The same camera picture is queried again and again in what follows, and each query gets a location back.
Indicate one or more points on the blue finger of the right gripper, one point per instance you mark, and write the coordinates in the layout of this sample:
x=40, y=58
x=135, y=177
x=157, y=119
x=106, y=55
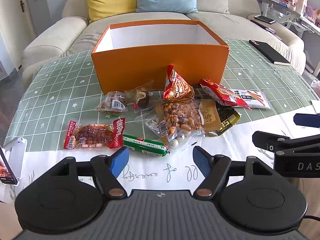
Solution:
x=274, y=143
x=308, y=120

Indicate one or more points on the tan snack packet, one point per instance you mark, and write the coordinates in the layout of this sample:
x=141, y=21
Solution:
x=210, y=116

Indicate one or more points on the green sausage stick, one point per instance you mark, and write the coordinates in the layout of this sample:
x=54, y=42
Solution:
x=146, y=146

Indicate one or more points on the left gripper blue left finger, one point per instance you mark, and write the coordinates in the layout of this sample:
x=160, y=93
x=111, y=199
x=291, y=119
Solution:
x=107, y=169

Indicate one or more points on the black remote on sofa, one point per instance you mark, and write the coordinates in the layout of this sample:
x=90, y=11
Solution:
x=263, y=26

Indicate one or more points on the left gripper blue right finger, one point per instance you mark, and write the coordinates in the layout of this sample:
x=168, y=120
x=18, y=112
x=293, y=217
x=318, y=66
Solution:
x=215, y=171

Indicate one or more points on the white door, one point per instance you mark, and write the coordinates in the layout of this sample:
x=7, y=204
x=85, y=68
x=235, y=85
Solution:
x=17, y=29

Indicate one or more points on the white biscuit stick packet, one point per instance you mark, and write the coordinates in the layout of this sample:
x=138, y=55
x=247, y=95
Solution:
x=254, y=98

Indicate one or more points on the white candy balls bag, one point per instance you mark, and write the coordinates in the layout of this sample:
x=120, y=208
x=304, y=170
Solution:
x=179, y=140

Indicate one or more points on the red dried meat packet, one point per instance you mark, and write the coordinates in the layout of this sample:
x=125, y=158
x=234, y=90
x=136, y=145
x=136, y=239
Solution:
x=95, y=135

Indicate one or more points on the beige fabric sofa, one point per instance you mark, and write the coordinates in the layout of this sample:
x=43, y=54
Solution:
x=73, y=33

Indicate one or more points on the clear bag brown pastry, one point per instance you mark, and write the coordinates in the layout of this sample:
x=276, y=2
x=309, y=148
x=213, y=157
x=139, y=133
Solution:
x=114, y=104

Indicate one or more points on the smartphone on sofa arm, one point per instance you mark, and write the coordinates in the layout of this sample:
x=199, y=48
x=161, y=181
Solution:
x=265, y=19

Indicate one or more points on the dark green gold packet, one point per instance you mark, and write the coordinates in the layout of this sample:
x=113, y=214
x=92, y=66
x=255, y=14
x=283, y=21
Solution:
x=228, y=117

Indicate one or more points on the orange cardboard box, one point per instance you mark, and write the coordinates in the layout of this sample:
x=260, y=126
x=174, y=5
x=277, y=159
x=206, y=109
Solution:
x=131, y=54

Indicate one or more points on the white study desk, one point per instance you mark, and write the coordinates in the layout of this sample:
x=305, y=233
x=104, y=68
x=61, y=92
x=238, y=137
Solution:
x=303, y=17

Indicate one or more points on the black notebook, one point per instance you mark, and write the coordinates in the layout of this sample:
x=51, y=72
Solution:
x=271, y=54

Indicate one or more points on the orange fries snack bag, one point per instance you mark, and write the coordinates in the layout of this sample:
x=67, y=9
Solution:
x=176, y=88

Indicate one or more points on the green checked tablecloth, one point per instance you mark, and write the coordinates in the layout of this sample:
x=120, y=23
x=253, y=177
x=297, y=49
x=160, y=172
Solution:
x=68, y=89

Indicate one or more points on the red snack packet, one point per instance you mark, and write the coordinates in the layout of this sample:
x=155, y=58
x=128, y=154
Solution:
x=222, y=95

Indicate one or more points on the peanut snack bag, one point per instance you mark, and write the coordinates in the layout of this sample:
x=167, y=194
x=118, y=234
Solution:
x=184, y=115

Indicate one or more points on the clear bag chocolate cake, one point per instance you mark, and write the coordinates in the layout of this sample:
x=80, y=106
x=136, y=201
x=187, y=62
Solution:
x=140, y=96

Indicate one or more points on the smartphone on white stand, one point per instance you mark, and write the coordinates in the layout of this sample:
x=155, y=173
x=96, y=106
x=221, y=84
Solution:
x=12, y=154

